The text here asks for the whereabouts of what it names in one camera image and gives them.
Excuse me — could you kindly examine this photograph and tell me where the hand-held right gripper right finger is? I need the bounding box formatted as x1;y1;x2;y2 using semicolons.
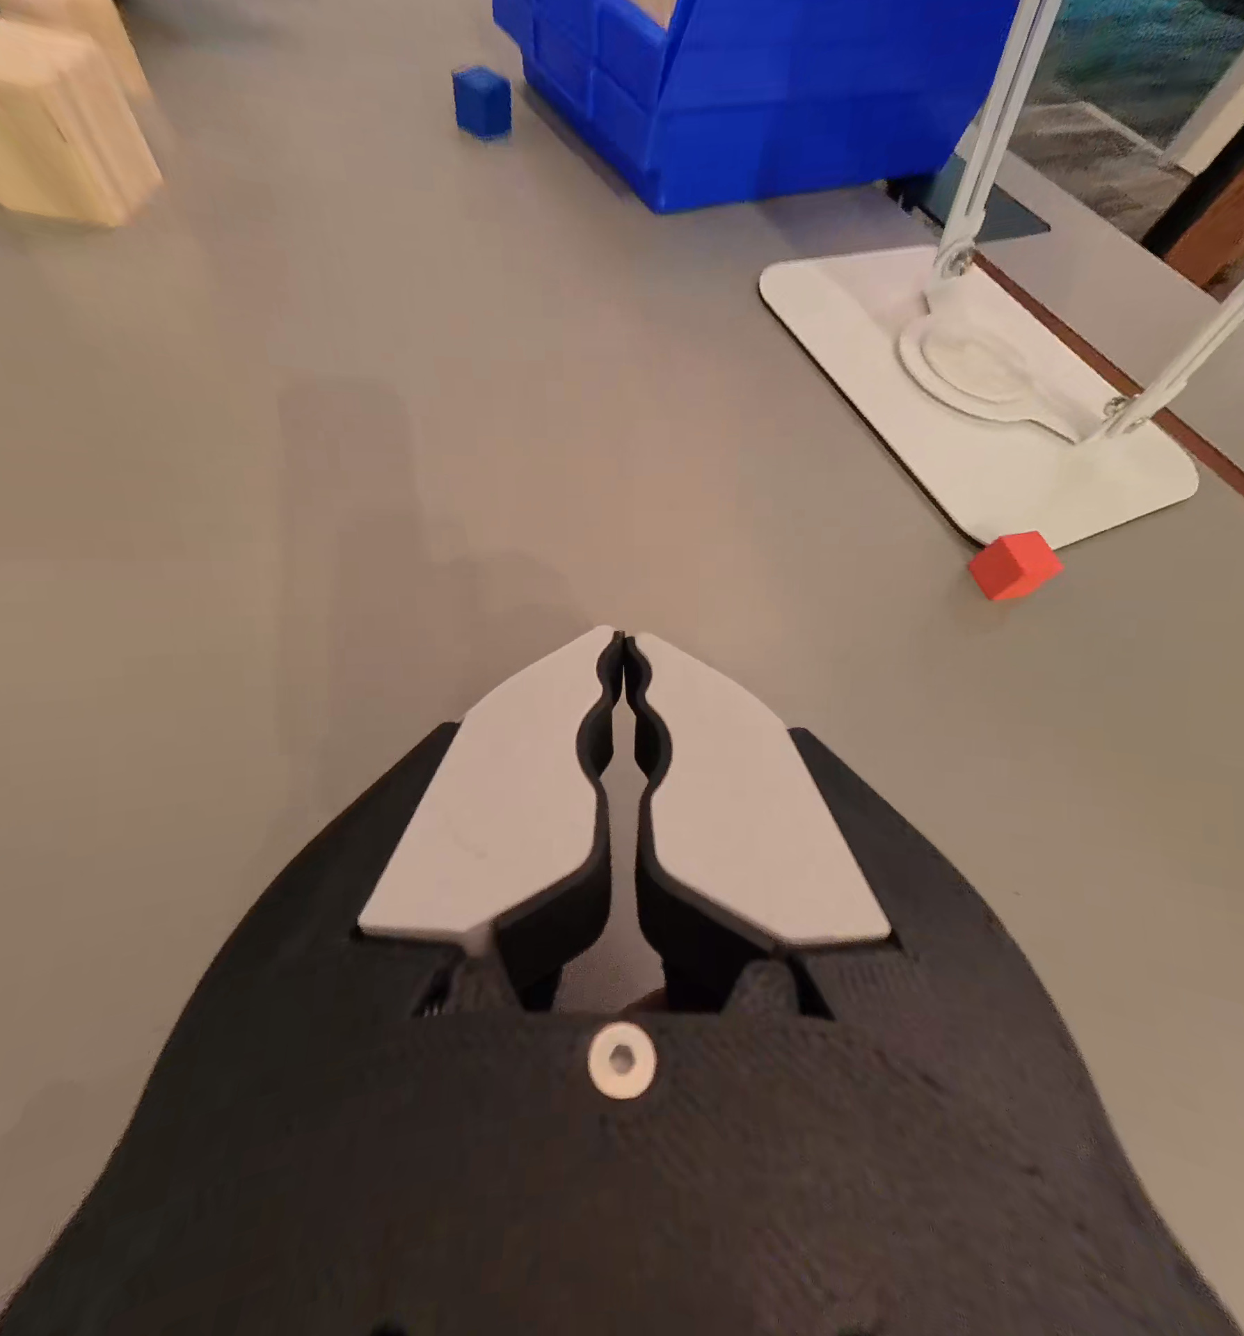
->
624;629;891;1015

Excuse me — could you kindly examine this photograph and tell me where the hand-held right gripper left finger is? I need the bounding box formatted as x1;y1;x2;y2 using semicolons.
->
357;626;623;1012

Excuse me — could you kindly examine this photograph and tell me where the red wooden cube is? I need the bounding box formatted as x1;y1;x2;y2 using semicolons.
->
967;530;1064;604

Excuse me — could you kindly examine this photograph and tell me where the blue wooden cube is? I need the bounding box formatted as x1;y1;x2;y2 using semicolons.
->
450;64;514;142

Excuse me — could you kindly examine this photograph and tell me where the pale yellowish wooden cube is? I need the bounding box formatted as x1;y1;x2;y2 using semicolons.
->
0;13;167;230

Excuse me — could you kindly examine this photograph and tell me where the tan wooden cube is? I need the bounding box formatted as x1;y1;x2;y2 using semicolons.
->
0;0;155;106

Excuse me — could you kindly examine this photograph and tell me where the blue plastic bin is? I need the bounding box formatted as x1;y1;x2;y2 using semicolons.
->
492;0;1022;217

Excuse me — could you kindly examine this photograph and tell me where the brown wooden furniture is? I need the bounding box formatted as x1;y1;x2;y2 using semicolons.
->
1143;125;1244;299

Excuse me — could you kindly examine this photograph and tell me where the white table leg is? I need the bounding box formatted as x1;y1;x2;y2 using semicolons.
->
1164;0;1244;177

